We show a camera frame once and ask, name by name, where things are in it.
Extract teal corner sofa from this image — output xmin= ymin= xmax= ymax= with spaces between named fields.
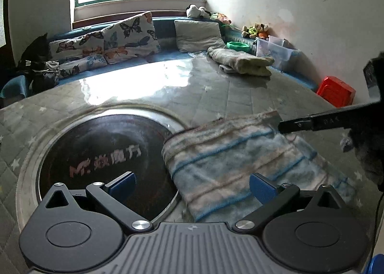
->
xmin=0 ymin=16 xmax=318 ymax=100

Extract blue striped cloth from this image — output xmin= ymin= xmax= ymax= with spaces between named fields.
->
xmin=162 ymin=110 xmax=357 ymax=223

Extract round black glass cooktop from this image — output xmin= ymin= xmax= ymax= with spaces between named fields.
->
xmin=16 ymin=105 xmax=192 ymax=232

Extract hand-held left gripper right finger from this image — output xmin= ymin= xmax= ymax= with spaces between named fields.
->
xmin=234 ymin=172 xmax=344 ymax=231

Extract blue plastic object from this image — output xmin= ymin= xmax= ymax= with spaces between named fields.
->
xmin=367 ymin=254 xmax=384 ymax=274

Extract pile of dark clothes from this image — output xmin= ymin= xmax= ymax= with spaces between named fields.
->
xmin=30 ymin=60 xmax=60 ymax=93

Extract person's right forearm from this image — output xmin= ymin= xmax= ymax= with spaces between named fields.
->
xmin=340 ymin=52 xmax=384 ymax=192

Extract stuffed toys on ledge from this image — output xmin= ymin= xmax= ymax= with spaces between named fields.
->
xmin=241 ymin=23 xmax=269 ymax=39

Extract black and white plush toy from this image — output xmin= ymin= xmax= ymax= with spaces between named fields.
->
xmin=186 ymin=4 xmax=210 ymax=19

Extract long butterfly print pillow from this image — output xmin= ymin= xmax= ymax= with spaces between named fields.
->
xmin=49 ymin=30 xmax=105 ymax=59

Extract large butterfly print pillow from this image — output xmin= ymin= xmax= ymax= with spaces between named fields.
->
xmin=103 ymin=11 xmax=161 ymax=64

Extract black bag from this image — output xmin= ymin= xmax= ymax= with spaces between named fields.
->
xmin=16 ymin=32 xmax=51 ymax=71

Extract folded yellow-green cloth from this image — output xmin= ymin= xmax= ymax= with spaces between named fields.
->
xmin=207 ymin=46 xmax=275 ymax=77

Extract green bowl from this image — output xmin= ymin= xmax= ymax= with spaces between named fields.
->
xmin=226 ymin=41 xmax=251 ymax=52

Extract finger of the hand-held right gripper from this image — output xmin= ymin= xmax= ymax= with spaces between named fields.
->
xmin=278 ymin=102 xmax=381 ymax=134

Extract flat butterfly print pillow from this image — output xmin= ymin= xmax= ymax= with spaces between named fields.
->
xmin=58 ymin=53 xmax=108 ymax=79

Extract clear plastic storage box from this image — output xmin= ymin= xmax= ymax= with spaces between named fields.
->
xmin=255 ymin=35 xmax=300 ymax=70

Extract grey pillow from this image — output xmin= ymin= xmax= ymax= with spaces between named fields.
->
xmin=174 ymin=19 xmax=226 ymax=53

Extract black cable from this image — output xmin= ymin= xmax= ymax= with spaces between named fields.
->
xmin=373 ymin=193 xmax=381 ymax=262

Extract orange green plush toy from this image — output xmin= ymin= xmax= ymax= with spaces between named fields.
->
xmin=210 ymin=12 xmax=232 ymax=25

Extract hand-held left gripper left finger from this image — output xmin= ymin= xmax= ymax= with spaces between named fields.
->
xmin=45 ymin=172 xmax=153 ymax=231

